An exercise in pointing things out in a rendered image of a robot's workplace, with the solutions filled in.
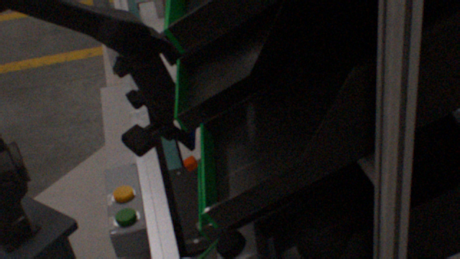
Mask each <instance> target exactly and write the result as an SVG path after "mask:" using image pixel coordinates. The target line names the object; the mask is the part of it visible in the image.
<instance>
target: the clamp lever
mask: <svg viewBox="0 0 460 259"><path fill-rule="evenodd" d="M183 162H184V164H185V167H186V168H187V169H188V170H189V171H192V172H193V173H194V174H195V175H196V177H197V178H198V164H199V163H200V162H201V158H199V159H198V160H196V158H195V157H194V156H193V155H191V156H189V157H187V158H186V159H184V160H183Z"/></svg>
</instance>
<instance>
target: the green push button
mask: <svg viewBox="0 0 460 259"><path fill-rule="evenodd" d="M136 218H137V214H136V212H135V210H134V209H132V208H124V209H121V210H120V211H118V212H117V213H116V215H115V220H116V223H117V224H118V225H119V226H122V227H125V226H129V225H130V224H131V223H133V222H134V221H135V220H136Z"/></svg>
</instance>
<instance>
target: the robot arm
mask: <svg viewBox="0 0 460 259"><path fill-rule="evenodd" d="M8 9H11V10H12V11H16V12H19V13H22V14H25V15H26V16H28V17H33V18H36V19H40V20H42V21H45V22H49V23H51V24H55V25H57V26H61V27H65V28H68V29H71V30H74V31H76V32H80V33H82V34H85V35H88V36H90V37H92V38H93V39H95V40H97V41H98V42H100V43H101V44H103V45H105V46H107V47H108V48H110V49H111V50H113V51H115V52H117V53H119V54H121V55H123V56H124V57H119V56H117V57H116V62H115V64H114V66H113V68H112V70H113V71H114V72H115V74H116V75H117V76H118V77H120V78H122V77H124V76H125V75H127V74H129V75H131V76H132V78H133V80H134V82H135V83H136V85H137V88H138V89H139V90H138V91H136V90H132V91H130V92H129V93H127V94H125V97H126V99H128V100H129V103H130V104H131V105H132V106H133V107H134V108H135V109H136V110H139V109H140V108H142V107H143V106H145V107H147V109H148V110H149V112H150V114H153V115H154V116H155V120H154V121H152V122H151V123H149V124H148V125H147V126H146V127H145V128H144V127H141V126H140V125H138V124H136V125H134V126H133V127H132V128H130V129H129V130H127V131H126V132H124V133H123V134H122V135H121V141H122V142H123V144H124V145H125V146H126V147H127V148H129V149H130V150H131V151H132V152H133V153H135V154H136V155H137V156H138V157H142V156H143V155H145V154H146V153H148V152H149V151H150V150H151V149H152V148H154V147H155V146H156V141H155V139H154V137H153V135H155V134H156V133H158V134H159V135H161V136H162V137H164V138H165V139H166V140H167V141H171V140H172V139H175V140H177V141H179V142H180V143H181V144H183V145H184V146H185V147H186V148H188V149H189V150H190V151H191V152H193V151H194V150H195V149H196V131H197V129H196V130H194V131H192V132H190V133H187V132H185V131H184V129H183V128H182V127H181V126H180V125H179V126H180V128H178V127H176V126H175V125H174V121H175V119H174V116H175V83H174V81H173V78H172V76H171V75H170V72H169V70H168V69H167V67H166V65H165V63H164V61H163V59H162V58H161V56H160V54H162V55H163V57H164V58H165V59H166V61H167V62H168V64H169V65H170V66H174V65H175V64H176V65H177V59H179V58H181V57H182V56H183V55H181V54H180V52H179V51H178V50H177V48H176V47H175V46H174V44H173V43H172V42H171V41H170V39H169V38H168V37H167V35H166V34H165V33H164V31H163V32H161V33H159V32H158V31H157V30H155V29H154V28H153V27H149V26H147V25H146V24H145V23H144V22H142V21H141V20H140V19H139V18H138V17H136V16H135V15H134V14H133V13H131V12H130V11H127V10H123V9H115V8H111V7H95V6H89V5H87V4H82V3H80V2H78V1H76V0H0V13H2V12H4V11H6V10H8ZM26 181H31V178H30V176H29V173H28V171H27V168H25V165H24V162H23V159H22V156H21V154H20V151H19V148H18V146H17V143H16V141H13V142H11V143H9V144H7V143H6V142H5V141H4V139H3V138H2V136H1V133H0V249H1V250H3V251H4V252H6V253H12V252H13V251H14V250H16V249H17V248H18V247H19V246H20V245H22V244H23V243H24V242H26V241H27V240H28V239H29V238H30V237H31V236H32V235H33V234H34V233H36V232H38V231H39V230H40V229H41V228H42V227H41V225H40V224H38V223H36V222H33V221H32V220H30V219H28V218H27V215H26V214H25V211H24V209H23V207H22V204H21V200H22V199H23V198H24V195H25V194H26V193H27V182H26Z"/></svg>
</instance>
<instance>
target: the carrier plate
mask: <svg viewBox="0 0 460 259"><path fill-rule="evenodd" d="M168 175H169V178H170V184H171V187H172V192H173V196H174V200H175V205H176V208H177V212H178V217H179V220H180V226H181V230H182V233H183V239H184V243H185V248H186V251H187V254H188V257H192V256H194V255H200V254H203V253H204V252H205V251H207V249H209V248H210V246H212V244H214V243H215V241H216V240H217V239H216V240H214V242H209V241H208V240H207V239H206V238H205V236H204V235H202V234H201V233H200V232H198V231H197V229H196V223H197V222H198V211H199V190H198V178H197V177H196V175H195V174H194V173H193V172H192V171H189V170H188V169H187V168H186V167H185V166H183V167H179V168H174V169H171V170H168Z"/></svg>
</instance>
